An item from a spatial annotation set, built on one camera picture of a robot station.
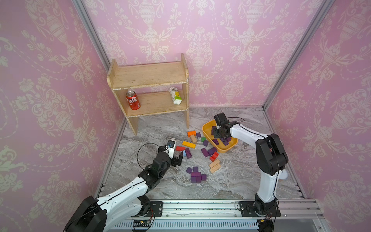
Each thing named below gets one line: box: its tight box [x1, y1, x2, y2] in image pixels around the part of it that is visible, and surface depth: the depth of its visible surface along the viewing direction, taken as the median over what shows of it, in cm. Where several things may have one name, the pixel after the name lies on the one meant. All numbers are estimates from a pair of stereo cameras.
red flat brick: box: [175, 145, 186, 152], surface depth 99 cm
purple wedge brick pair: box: [185, 146, 192, 160], surface depth 94 cm
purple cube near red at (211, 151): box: [207, 146, 218, 156], surface depth 96 cm
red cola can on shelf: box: [125, 89, 141, 111], surface depth 85 cm
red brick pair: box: [209, 151, 219, 162], surface depth 94 cm
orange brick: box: [186, 130, 197, 138], surface depth 105 cm
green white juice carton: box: [169, 86, 183, 105], surface depth 94 cm
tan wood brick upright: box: [190, 134, 198, 144], surface depth 102 cm
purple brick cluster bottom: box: [185, 166, 207, 184], surface depth 87 cm
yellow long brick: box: [182, 140, 197, 149], surface depth 100 cm
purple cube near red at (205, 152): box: [200, 147, 210, 158], surface depth 96 cm
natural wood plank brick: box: [208, 158, 222, 174], surface depth 90 cm
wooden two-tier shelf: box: [106, 53, 190, 136], surface depth 83 cm
